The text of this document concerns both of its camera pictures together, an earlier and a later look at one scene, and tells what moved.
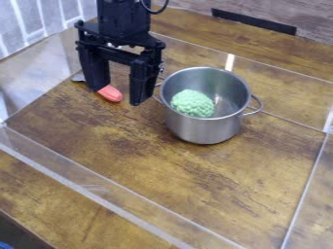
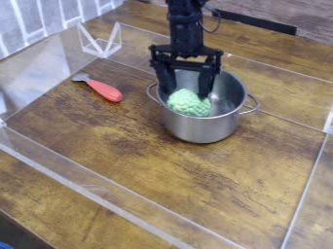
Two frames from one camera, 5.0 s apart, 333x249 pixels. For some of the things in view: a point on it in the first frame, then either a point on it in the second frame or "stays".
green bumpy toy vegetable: [192, 103] stays
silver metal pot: [230, 93] stays
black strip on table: [253, 21] stays
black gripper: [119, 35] -> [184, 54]
